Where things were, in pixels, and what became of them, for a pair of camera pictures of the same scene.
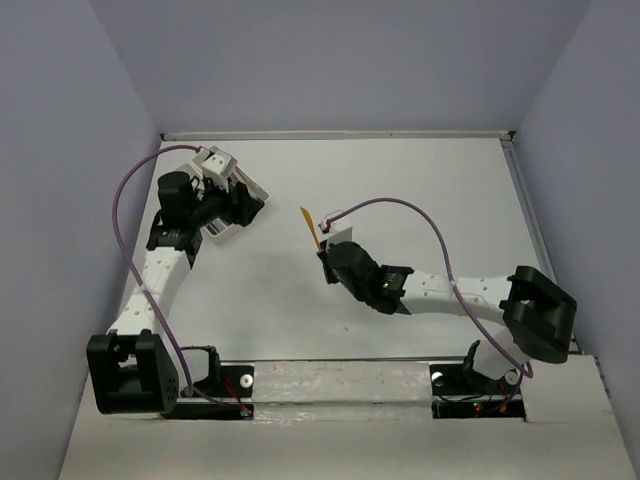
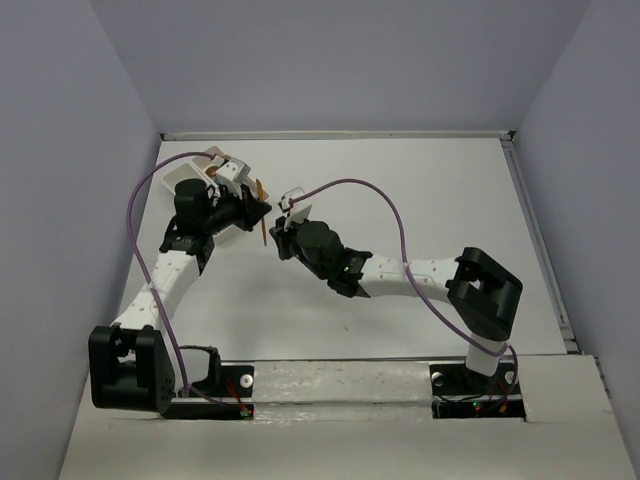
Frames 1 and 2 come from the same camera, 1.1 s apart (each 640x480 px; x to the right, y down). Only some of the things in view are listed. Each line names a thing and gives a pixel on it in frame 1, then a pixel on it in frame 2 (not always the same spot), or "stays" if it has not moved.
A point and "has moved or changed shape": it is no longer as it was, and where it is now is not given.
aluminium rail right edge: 511,146 stays
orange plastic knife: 309,220 has moved or changed shape
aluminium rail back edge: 189,135 stays
